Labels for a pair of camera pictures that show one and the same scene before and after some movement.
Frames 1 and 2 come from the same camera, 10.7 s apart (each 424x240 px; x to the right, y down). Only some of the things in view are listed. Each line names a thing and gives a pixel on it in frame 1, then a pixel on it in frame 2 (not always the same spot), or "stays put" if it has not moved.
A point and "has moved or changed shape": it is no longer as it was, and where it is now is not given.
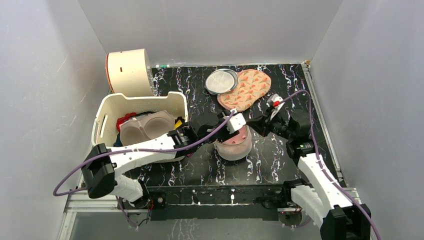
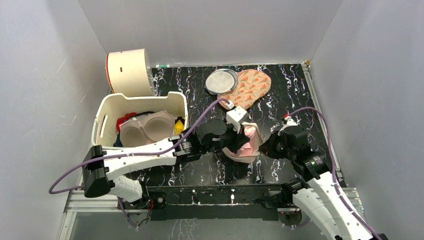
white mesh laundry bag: (236, 151) has moved or changed shape
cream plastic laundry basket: (108, 109) stays put
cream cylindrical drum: (129, 72) stays put
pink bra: (238, 138) has moved or changed shape
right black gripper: (265, 122) to (274, 145)
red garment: (120, 120) stays put
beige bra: (139, 130) stays put
